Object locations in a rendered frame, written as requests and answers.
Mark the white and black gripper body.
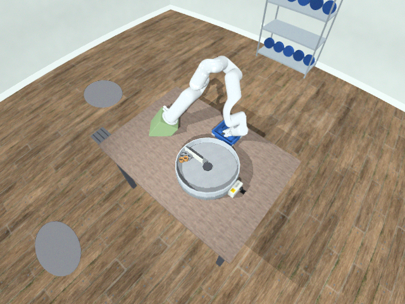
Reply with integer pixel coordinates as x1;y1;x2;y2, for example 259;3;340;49
223;128;232;137

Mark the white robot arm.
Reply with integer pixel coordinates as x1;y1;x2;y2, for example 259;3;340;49
163;56;248;136

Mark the blue crate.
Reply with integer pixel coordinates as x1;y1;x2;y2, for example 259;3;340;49
212;121;242;147

